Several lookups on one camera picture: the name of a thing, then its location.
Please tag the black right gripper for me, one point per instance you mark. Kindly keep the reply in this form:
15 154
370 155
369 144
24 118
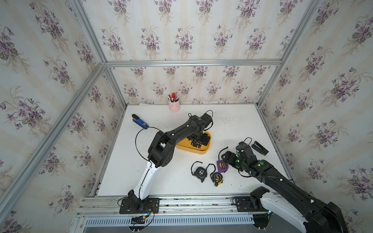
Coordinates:
231 155

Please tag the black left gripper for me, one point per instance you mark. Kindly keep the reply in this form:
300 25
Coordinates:
205 141

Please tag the purple tape measure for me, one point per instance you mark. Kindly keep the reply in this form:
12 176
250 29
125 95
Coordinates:
221 165

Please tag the black grey tape measure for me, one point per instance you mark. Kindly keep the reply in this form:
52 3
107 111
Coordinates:
200 172

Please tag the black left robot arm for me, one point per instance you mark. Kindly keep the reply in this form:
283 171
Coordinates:
161 150

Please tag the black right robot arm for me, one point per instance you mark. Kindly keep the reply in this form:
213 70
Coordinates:
280 196

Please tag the yellow storage tray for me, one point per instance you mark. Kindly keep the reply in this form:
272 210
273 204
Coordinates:
185 145

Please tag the pink pen holder cup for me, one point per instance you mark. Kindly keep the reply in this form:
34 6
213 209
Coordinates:
174 107

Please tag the red pens in cup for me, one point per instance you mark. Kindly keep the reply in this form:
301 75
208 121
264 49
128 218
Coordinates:
173 98

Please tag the blue black stapler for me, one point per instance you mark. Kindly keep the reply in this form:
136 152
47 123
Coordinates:
137 120

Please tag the small circuit board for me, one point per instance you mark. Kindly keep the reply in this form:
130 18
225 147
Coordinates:
138 220

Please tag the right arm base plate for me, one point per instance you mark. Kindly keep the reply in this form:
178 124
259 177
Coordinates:
249 204

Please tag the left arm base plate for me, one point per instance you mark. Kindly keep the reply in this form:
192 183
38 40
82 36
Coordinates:
149 205

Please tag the aluminium mounting rail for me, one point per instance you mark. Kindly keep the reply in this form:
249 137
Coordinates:
187 210

